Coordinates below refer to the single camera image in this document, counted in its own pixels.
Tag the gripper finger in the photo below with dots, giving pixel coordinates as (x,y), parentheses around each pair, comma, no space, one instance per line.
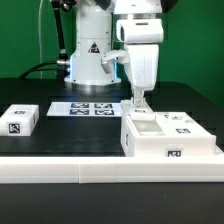
(138,97)

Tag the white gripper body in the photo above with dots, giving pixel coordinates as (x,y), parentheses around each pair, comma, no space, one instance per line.
(141,38)

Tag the white cabinet door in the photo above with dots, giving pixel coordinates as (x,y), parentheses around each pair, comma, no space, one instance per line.
(137,112)
(180,124)

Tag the white cabinet body box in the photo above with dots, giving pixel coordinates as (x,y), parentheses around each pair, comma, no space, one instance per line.
(145,139)

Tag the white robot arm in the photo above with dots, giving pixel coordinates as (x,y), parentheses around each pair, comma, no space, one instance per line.
(96,35)

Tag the white cabinet top block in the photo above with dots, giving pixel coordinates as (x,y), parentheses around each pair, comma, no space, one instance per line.
(19,120)

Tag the white base tag plate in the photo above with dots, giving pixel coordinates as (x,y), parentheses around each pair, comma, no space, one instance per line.
(87,109)

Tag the white L-shaped fence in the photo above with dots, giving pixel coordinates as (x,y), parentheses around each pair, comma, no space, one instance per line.
(111,169)

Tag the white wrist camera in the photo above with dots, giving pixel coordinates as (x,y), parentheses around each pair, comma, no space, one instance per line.
(108,59)

